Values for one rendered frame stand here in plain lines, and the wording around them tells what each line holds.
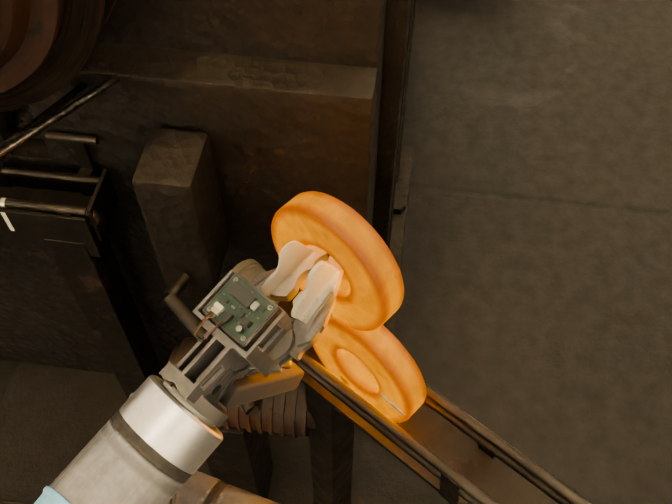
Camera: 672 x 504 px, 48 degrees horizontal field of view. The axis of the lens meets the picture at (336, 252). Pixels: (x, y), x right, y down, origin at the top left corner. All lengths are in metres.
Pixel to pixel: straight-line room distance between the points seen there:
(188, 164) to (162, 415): 0.37
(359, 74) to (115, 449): 0.52
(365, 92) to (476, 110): 1.29
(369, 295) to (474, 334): 1.03
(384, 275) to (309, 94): 0.30
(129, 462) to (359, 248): 0.27
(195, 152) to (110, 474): 0.44
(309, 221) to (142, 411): 0.23
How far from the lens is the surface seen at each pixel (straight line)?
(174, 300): 1.08
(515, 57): 2.39
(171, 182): 0.95
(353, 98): 0.92
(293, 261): 0.74
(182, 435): 0.69
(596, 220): 2.01
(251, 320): 0.68
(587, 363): 1.77
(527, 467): 0.86
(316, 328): 0.73
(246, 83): 0.94
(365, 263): 0.70
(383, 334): 0.82
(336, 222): 0.71
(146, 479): 0.70
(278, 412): 1.09
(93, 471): 0.71
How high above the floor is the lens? 1.50
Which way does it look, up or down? 54 degrees down
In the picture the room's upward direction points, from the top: straight up
